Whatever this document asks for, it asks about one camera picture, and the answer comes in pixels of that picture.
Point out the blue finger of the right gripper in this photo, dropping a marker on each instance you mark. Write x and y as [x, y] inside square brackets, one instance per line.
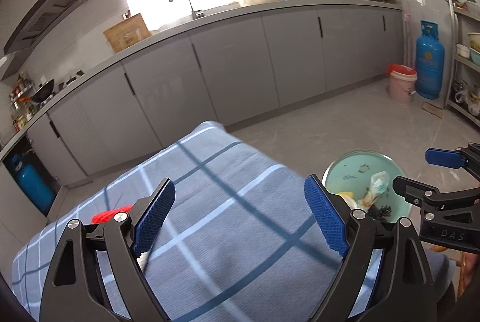
[444, 158]
[427, 198]

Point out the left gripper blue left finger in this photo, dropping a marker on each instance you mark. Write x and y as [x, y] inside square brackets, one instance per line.
[74, 289]

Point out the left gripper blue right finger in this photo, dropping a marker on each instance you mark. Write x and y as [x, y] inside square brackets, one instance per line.
[403, 289]

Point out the yellow sponge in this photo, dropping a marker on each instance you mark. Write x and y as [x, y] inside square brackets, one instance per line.
[348, 197]

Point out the red foam net sleeve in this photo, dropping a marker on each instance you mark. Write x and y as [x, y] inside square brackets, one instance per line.
[105, 216]

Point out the black foam net sleeve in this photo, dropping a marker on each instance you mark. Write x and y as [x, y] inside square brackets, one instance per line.
[382, 214]

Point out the green printed plastic bag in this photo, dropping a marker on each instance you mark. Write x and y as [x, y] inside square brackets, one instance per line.
[379, 184]

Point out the white paper cup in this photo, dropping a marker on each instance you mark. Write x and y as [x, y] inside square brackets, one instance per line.
[142, 260]

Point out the grey kitchen counter cabinets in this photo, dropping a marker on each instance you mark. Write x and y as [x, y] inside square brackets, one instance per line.
[228, 70]

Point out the metal storage shelf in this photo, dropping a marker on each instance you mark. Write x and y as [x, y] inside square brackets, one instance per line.
[463, 78]

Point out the pink bucket with red bag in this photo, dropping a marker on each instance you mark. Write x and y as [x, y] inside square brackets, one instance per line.
[402, 83]

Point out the blue checked tablecloth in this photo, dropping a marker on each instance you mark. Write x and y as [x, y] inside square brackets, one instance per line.
[239, 244]

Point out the blue gas cylinder in cabinet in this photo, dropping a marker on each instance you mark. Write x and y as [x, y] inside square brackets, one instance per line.
[32, 184]

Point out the spice rack with bottles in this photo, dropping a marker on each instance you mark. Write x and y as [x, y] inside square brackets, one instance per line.
[22, 109]

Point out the black wok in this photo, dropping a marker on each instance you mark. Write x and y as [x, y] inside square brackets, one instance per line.
[42, 94]

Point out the wooden cutting board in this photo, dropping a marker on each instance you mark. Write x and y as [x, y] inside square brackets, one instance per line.
[127, 33]

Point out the range hood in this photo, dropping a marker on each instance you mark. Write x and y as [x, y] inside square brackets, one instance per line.
[38, 22]

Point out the blue gas cylinder by wall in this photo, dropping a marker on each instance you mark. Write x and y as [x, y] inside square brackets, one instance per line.
[429, 61]

